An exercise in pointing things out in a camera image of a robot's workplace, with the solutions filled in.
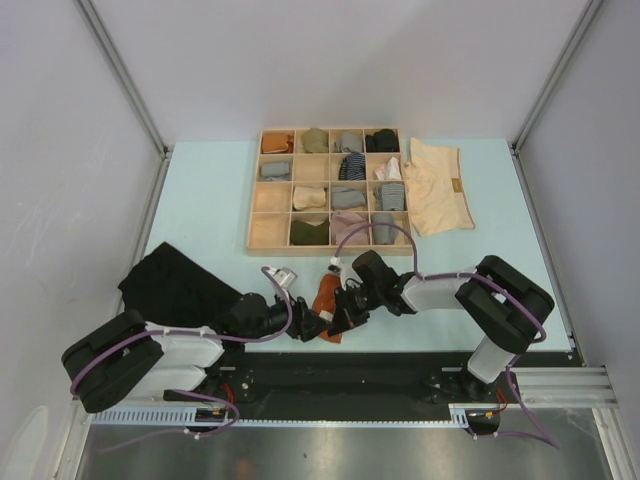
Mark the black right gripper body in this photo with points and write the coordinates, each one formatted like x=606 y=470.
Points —
x=360 y=300

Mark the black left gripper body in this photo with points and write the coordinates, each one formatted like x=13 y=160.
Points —
x=294 y=327

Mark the orange and cream underwear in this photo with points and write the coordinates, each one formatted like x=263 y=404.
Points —
x=324 y=303

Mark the black garment pile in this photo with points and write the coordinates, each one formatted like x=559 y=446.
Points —
x=168 y=288

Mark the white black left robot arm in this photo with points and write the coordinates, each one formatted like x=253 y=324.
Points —
x=131 y=358

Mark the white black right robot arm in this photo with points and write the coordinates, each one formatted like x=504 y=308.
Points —
x=507 y=306

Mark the grey rolled underwear bottom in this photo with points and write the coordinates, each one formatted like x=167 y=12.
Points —
x=383 y=228

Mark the dark green rolled underwear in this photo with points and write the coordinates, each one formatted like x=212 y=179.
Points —
x=306 y=234

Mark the grey rolled underwear middle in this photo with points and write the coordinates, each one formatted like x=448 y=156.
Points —
x=344 y=198

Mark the grey striped rolled underwear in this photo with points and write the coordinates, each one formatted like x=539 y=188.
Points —
x=390 y=197

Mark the peach rolled underwear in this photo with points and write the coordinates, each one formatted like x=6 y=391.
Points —
x=305 y=198

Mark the peach underwear flat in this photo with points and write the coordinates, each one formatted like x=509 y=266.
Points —
x=436 y=198

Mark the navy striped rolled underwear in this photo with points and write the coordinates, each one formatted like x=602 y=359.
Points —
x=353 y=167

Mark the pink white rolled underwear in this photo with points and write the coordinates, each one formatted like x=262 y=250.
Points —
x=390 y=170

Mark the grey rolled underwear left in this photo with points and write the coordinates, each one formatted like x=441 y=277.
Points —
x=275 y=171

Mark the grey rolled underwear top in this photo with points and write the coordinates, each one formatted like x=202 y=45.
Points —
x=348 y=142

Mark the black rolled underwear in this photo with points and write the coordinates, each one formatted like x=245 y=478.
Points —
x=382 y=141

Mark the olive rolled underwear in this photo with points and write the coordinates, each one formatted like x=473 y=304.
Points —
x=315 y=140

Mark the orange rolled underwear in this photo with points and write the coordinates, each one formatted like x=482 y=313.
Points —
x=277 y=143

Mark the wooden grid organizer tray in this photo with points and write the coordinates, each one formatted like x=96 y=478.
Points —
x=271 y=210

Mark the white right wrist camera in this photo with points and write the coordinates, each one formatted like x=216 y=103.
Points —
x=344 y=271

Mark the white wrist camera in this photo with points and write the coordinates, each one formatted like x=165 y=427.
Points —
x=344 y=271
x=284 y=279

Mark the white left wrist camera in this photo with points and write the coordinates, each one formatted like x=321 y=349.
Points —
x=284 y=279

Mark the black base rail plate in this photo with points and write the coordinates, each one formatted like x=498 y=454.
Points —
x=256 y=379

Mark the white slotted cable duct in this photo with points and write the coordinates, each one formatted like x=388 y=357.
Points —
x=204 y=418

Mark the aluminium frame profile front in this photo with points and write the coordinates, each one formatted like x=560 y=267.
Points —
x=553 y=387

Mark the aluminium corner post right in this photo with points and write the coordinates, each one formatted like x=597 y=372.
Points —
x=560 y=68

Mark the aluminium corner post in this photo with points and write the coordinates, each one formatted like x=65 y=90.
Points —
x=106 y=45
x=560 y=68

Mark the aluminium corner post left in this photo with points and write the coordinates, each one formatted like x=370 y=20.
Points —
x=106 y=45

